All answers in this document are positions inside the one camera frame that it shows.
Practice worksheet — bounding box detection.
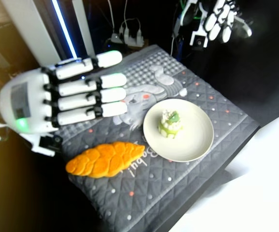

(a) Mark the orange braided toy bread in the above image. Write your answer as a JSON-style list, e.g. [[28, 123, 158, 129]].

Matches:
[[65, 142, 146, 179]]

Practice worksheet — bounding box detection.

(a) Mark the blue light strip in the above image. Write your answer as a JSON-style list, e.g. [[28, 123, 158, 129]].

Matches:
[[51, 0, 78, 58]]

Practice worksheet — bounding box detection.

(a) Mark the cream round plate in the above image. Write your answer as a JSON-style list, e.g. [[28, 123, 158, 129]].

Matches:
[[143, 98, 215, 163]]

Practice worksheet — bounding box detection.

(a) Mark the grey quilt with bear print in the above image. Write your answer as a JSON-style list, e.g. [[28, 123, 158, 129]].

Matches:
[[53, 44, 261, 232]]

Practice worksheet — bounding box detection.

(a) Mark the green white toy cake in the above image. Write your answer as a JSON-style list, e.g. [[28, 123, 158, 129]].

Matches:
[[158, 109, 184, 139]]

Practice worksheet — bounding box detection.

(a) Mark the white power strip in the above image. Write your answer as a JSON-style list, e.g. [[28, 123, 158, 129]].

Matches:
[[110, 32, 145, 48]]

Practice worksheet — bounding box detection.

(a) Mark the white pillar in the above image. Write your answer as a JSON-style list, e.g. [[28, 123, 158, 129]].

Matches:
[[1, 0, 96, 67]]

